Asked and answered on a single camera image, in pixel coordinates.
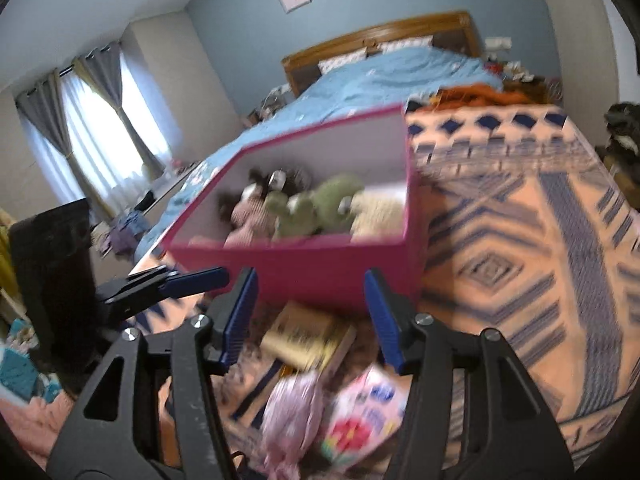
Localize grey curtain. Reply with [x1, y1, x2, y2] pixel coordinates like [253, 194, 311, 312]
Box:
[75, 42, 166, 176]
[15, 72, 108, 226]

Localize cream fluffy plush toy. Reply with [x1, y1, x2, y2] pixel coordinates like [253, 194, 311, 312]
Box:
[350, 195, 407, 243]

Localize wooden headboard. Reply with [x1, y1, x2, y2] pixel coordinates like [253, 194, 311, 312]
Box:
[281, 11, 483, 97]

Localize beige wardrobe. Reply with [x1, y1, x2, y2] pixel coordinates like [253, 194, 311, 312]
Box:
[530, 0, 621, 106]

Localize pink cardboard box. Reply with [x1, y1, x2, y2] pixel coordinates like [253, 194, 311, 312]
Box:
[161, 102, 428, 316]

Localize green frog plush toy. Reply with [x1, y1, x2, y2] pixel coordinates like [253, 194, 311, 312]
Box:
[264, 174, 366, 238]

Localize bedside table with bottles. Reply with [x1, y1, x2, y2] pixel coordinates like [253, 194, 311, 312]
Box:
[250, 85, 296, 126]

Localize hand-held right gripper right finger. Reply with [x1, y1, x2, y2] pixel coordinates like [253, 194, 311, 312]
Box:
[363, 268, 576, 480]

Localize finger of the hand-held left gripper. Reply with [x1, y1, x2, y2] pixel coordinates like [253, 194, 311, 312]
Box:
[150, 266, 231, 306]
[96, 265, 182, 318]

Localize pink crocheted plush toy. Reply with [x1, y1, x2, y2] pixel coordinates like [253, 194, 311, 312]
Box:
[225, 185, 281, 248]

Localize white sheer curtain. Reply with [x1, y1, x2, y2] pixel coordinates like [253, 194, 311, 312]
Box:
[30, 60, 156, 211]

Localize teal patterned cloth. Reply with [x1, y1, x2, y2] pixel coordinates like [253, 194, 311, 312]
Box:
[0, 345, 63, 406]

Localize white dotted pillow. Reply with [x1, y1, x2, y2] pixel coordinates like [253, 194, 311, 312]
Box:
[317, 51, 373, 75]
[377, 36, 433, 56]

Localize pink brocade drawstring pouch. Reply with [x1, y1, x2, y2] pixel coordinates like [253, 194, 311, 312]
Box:
[257, 372, 326, 480]

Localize cluttered bedside table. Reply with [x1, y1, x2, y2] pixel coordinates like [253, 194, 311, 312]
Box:
[482, 57, 563, 106]

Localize floral tissue pack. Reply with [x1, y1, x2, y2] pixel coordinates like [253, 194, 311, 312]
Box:
[320, 364, 408, 473]

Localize brown raccoon plush toy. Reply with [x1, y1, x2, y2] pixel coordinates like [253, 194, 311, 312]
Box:
[217, 166, 316, 226]

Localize small yellow cardboard box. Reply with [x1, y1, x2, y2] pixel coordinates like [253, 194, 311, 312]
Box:
[260, 301, 358, 373]

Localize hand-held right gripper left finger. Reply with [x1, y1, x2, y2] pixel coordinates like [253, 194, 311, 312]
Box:
[47, 266, 261, 480]

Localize orange patterned blanket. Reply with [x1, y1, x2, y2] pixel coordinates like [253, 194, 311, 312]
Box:
[125, 105, 640, 480]

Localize orange clothes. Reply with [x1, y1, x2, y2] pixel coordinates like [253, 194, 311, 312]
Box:
[415, 82, 533, 113]

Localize purple clothes pile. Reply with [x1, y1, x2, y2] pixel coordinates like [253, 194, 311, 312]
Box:
[100, 210, 151, 258]

